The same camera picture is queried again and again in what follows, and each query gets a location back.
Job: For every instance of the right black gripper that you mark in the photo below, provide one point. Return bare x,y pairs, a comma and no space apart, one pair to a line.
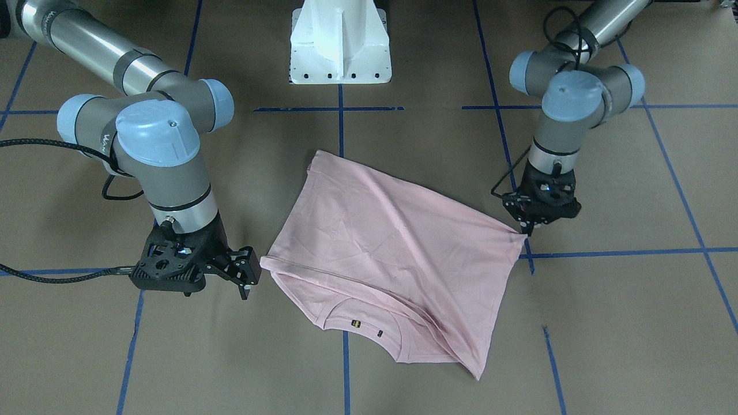
218,236

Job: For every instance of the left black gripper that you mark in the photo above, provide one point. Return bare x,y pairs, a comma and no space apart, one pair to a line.
515,208

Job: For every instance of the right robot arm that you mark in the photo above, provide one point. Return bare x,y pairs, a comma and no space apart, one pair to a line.
152,133

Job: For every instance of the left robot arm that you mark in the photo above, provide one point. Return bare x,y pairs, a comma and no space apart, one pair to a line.
575,98

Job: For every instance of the pink Snoopy t-shirt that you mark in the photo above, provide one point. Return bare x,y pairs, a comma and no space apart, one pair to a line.
418,273

